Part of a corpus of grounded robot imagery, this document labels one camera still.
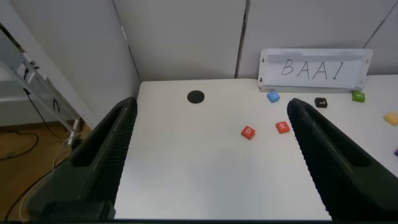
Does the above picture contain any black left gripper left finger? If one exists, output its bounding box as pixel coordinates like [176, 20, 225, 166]
[28, 96, 138, 221]

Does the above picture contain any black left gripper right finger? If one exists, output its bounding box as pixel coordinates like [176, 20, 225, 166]
[287, 98, 398, 222]

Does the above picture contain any orange block letter B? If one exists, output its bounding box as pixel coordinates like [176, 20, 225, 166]
[241, 126, 256, 141]

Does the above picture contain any white BAAI sign board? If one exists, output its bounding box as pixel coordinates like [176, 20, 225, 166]
[257, 48, 373, 93]

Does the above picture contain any yellow letter block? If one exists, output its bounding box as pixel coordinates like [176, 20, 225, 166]
[383, 112, 398, 126]

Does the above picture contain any orange block letter R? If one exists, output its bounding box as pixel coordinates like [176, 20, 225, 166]
[275, 121, 290, 135]

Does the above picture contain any green block letter S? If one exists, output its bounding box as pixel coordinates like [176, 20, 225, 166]
[351, 90, 366, 103]

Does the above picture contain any white metal shelf rack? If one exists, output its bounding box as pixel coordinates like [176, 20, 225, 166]
[0, 23, 98, 147]

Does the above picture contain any black table grommet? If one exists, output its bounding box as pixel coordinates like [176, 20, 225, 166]
[187, 90, 206, 105]

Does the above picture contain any white floor cable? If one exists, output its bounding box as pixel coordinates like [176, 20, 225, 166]
[17, 124, 82, 219]

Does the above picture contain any black floor cable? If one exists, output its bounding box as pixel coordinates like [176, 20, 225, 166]
[0, 129, 40, 161]

